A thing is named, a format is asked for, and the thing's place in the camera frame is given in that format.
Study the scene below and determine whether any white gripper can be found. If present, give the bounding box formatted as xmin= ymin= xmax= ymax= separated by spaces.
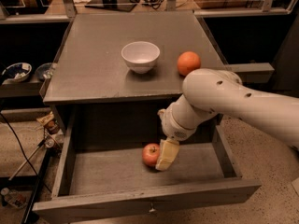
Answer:
xmin=155 ymin=109 xmax=195 ymax=171

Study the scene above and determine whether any red apple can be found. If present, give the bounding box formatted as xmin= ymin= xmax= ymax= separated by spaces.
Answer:
xmin=142 ymin=143 xmax=160 ymax=167

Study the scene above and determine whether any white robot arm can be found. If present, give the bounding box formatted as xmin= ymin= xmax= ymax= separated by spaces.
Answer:
xmin=155 ymin=68 xmax=299 ymax=171

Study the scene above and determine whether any open grey top drawer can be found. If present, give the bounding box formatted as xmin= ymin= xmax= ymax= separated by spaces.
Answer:
xmin=32 ymin=105 xmax=263 ymax=224

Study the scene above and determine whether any orange fruit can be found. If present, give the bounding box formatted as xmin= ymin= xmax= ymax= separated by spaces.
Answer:
xmin=177 ymin=51 xmax=201 ymax=77

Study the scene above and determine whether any grey wooden cabinet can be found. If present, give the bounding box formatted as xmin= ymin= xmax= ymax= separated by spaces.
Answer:
xmin=38 ymin=10 xmax=240 ymax=135

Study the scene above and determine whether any white bowl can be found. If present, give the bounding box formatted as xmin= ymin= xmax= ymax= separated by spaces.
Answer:
xmin=121 ymin=41 xmax=161 ymax=74

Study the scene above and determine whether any grey side shelf right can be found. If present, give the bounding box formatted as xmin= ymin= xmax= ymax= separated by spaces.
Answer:
xmin=225 ymin=63 xmax=275 ymax=84

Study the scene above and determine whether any snack bag on floor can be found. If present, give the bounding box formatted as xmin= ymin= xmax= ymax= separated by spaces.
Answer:
xmin=36 ymin=112 xmax=60 ymax=134

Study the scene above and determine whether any small dark bowl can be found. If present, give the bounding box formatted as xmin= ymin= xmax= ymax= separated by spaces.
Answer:
xmin=35 ymin=63 xmax=54 ymax=81

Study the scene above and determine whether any plastic bottle on floor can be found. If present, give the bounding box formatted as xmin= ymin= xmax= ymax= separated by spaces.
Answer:
xmin=1 ymin=188 xmax=26 ymax=209

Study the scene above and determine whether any black monitor stand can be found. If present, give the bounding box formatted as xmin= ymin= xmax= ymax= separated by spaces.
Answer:
xmin=85 ymin=0 xmax=137 ymax=12

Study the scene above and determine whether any blue patterned bowl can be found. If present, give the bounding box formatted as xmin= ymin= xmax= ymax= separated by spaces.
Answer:
xmin=1 ymin=63 xmax=32 ymax=82

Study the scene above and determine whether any black cable on floor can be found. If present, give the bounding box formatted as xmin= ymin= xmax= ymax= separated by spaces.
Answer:
xmin=0 ymin=111 xmax=52 ymax=194

